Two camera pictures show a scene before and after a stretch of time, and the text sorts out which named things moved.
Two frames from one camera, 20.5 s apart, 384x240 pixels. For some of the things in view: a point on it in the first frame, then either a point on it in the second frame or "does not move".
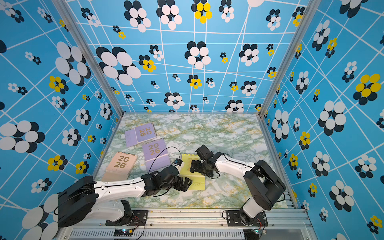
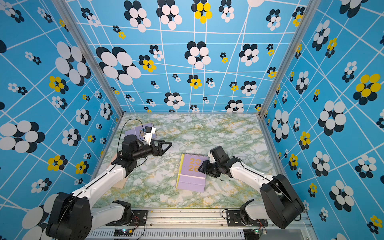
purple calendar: (136, 135) does not move
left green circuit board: (123, 232) does not move
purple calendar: (156, 154) -> (190, 178)
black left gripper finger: (183, 186) -> (157, 146)
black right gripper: (196, 168) does not move
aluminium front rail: (283, 224) does not move
